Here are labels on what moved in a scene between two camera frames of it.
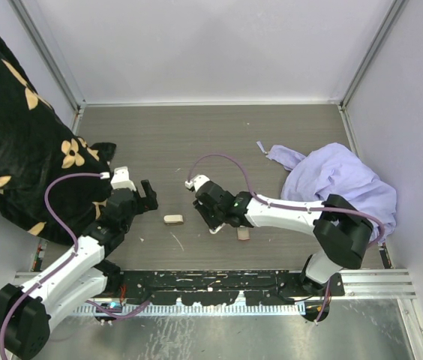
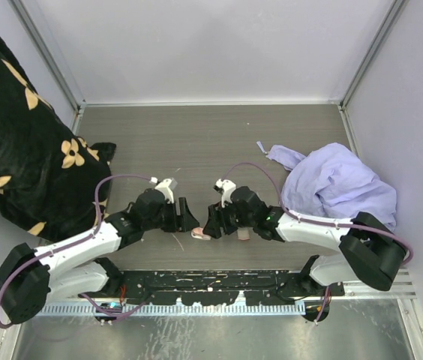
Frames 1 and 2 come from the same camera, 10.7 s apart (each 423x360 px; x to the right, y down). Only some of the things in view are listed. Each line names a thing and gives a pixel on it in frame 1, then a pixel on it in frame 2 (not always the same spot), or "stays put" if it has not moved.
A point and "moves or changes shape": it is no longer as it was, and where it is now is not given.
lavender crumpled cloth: x=334 y=169 stays put
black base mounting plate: x=208 y=287 stays put
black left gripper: x=148 y=203 -> x=187 y=220
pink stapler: x=217 y=229 moves or changes shape
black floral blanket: x=20 y=141 stays put
